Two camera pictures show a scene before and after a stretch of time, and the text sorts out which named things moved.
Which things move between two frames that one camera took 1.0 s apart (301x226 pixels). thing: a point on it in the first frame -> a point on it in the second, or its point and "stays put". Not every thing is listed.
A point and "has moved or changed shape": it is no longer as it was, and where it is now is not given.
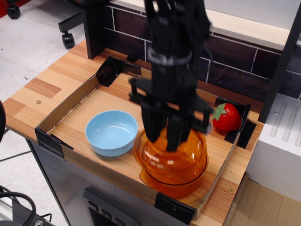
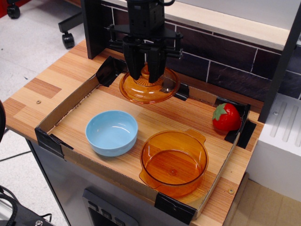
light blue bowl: (110, 133) stays put
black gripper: (173, 84) -> (147, 23)
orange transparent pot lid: (156, 163) has moved or changed shape
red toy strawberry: (226, 117) stays put
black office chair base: (68, 40) stays put
